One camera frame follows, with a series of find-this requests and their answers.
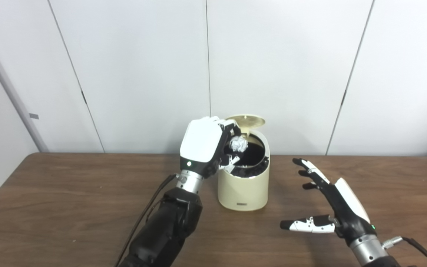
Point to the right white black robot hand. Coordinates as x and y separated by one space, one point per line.
350 217

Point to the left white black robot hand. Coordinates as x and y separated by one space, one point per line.
200 141

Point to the white paper ball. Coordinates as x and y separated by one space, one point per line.
238 144

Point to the cream-colored round bin lid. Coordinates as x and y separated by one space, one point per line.
248 120

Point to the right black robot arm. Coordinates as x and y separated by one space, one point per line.
369 252

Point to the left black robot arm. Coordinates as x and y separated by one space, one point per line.
169 226

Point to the black bin liner bag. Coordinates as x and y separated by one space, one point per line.
253 155

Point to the cream-colored round bin body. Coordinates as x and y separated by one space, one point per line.
243 193

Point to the black panel joint clip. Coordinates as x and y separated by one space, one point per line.
343 98
83 97

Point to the small grey wall tag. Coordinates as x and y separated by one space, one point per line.
33 115

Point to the grey wall corner post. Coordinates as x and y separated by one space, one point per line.
13 100

